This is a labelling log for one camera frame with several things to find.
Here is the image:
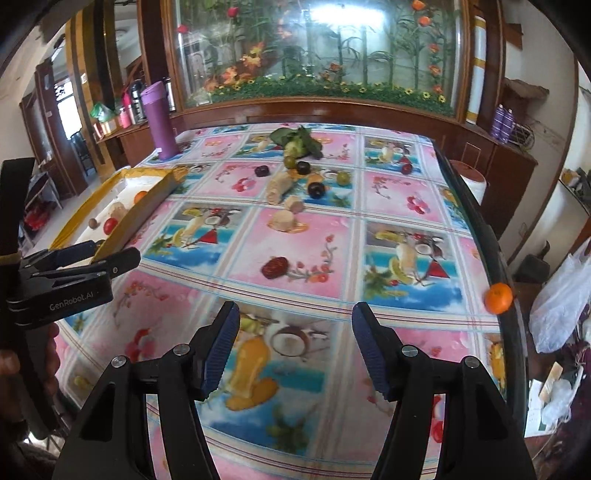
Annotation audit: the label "pink bottle on counter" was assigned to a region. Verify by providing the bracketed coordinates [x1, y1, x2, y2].
[118, 106, 132, 129]

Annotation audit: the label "dark plum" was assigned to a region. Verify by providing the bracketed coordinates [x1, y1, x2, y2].
[308, 182, 327, 200]
[295, 161, 311, 176]

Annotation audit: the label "fruit pattern tablecloth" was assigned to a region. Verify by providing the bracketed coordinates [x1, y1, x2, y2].
[58, 124, 506, 479]

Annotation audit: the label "operator left hand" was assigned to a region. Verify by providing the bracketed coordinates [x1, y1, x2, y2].
[1, 323, 59, 435]

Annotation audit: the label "purple thermos bottle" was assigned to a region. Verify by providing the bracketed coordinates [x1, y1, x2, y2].
[140, 81, 179, 160]

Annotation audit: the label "long beige cake piece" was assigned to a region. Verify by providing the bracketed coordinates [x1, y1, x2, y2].
[266, 171, 294, 205]

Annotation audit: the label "green leaves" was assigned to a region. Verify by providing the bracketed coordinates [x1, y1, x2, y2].
[269, 126, 322, 160]

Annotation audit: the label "dark plum back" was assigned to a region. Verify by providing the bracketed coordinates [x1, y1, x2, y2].
[295, 161, 311, 176]

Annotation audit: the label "white plastic bag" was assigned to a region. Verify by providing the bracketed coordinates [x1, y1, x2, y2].
[529, 239, 590, 353]

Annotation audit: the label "green plum left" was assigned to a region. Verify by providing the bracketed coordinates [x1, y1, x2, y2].
[283, 157, 297, 170]

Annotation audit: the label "small beige cake piece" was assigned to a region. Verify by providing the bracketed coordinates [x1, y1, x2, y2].
[283, 195, 305, 215]

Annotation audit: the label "side table with cloth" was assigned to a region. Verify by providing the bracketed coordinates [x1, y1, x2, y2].
[19, 172, 63, 245]

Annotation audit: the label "dried red date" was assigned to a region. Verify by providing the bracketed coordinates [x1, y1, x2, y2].
[260, 257, 290, 280]

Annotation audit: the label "green plum right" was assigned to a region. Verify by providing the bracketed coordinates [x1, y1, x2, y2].
[335, 171, 351, 187]

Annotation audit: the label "dark date near cakes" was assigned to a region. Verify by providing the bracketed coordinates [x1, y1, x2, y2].
[254, 165, 270, 178]

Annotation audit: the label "yellow taped foam tray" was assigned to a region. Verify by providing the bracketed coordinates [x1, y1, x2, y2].
[50, 166, 188, 263]

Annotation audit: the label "large beige cake chunk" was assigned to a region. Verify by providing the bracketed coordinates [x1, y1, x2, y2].
[108, 201, 128, 222]

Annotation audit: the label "wooden sideboard counter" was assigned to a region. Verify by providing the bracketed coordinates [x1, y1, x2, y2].
[91, 110, 187, 169]

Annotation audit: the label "purple bottles on shelf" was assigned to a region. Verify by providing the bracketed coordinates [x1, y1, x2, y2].
[490, 104, 515, 144]

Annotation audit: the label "black thermos flask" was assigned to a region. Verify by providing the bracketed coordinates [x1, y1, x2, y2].
[129, 80, 145, 123]

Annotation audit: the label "red tomato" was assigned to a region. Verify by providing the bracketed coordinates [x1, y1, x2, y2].
[103, 217, 119, 236]

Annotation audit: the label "dark plum front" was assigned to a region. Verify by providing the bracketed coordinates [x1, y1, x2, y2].
[308, 182, 327, 200]

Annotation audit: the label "orange pair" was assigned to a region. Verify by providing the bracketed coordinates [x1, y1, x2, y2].
[484, 283, 514, 315]
[133, 190, 147, 205]

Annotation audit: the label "small red cherry fruit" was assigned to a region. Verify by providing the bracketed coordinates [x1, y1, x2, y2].
[401, 163, 414, 175]

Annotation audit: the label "green plum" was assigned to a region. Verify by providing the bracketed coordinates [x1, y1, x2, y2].
[335, 171, 351, 187]
[283, 157, 297, 170]

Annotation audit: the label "green bag on counter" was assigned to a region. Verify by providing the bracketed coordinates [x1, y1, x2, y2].
[90, 102, 115, 123]

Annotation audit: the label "round beige cake piece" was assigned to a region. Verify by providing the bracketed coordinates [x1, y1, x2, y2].
[267, 210, 297, 232]

